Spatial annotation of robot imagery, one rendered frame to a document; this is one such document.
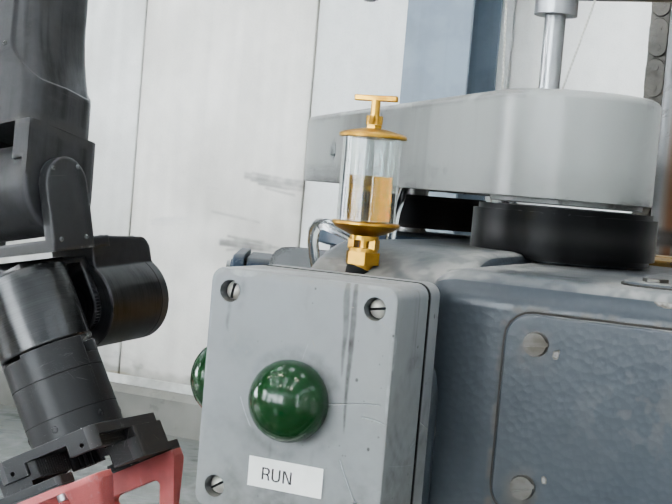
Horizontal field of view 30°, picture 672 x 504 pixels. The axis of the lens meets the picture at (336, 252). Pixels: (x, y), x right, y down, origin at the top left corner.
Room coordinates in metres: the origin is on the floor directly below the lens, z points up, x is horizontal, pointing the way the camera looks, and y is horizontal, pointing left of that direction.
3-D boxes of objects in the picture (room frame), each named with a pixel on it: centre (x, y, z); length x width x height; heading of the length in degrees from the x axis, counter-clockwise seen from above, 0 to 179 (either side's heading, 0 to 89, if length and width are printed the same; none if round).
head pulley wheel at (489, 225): (0.62, -0.11, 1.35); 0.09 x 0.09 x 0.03
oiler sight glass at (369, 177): (0.53, -0.01, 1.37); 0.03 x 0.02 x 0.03; 66
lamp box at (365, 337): (0.47, 0.00, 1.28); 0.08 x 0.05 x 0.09; 66
